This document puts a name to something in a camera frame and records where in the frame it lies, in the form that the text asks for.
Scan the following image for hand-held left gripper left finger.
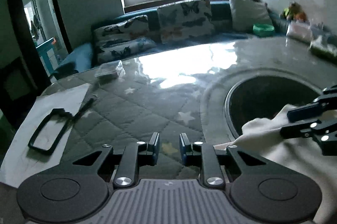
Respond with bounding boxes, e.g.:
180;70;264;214
72;132;160;188

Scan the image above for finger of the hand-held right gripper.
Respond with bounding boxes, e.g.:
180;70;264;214
280;121;321;139
287;102;324;124

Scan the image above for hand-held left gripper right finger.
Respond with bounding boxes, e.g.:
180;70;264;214
179;132;267;189

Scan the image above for cream garment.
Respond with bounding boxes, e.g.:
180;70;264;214
214;104;337;224

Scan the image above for hanging dark clothes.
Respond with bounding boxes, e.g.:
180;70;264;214
30;14;43;40

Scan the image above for round recessed hob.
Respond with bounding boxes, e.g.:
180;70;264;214
224;75;327;139

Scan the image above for quilted green table cover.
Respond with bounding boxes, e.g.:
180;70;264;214
39;36;337;182

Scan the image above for green packet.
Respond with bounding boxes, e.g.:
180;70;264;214
309;36;337;59

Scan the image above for black pen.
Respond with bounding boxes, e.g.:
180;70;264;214
71;98;97;122

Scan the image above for clear plastic storage box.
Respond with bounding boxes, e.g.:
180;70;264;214
286;20;329;45

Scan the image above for small clear plastic box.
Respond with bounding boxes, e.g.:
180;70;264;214
95;60;126;80

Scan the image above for green bowl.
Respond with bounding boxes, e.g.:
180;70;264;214
253;24;275;37

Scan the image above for small butterfly print cushion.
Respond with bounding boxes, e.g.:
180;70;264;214
92;15;150;43
97;38;159;63

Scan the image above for bear plush toy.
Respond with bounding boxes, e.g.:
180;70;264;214
280;2;301;21

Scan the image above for white pillow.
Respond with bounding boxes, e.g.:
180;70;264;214
229;0;274;32

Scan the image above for blue sofa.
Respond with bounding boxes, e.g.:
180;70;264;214
51;0;290;78

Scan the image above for black phone case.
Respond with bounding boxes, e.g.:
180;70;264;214
28;108;76;155

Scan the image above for large butterfly print cushion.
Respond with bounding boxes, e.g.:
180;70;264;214
157;0;215;44

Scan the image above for white paper sheet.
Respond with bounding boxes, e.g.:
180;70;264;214
0;82;92;186

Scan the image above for teal table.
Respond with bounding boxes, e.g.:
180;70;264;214
35;37;58;70

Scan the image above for dark door frame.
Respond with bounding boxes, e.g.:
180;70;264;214
0;0;74;135

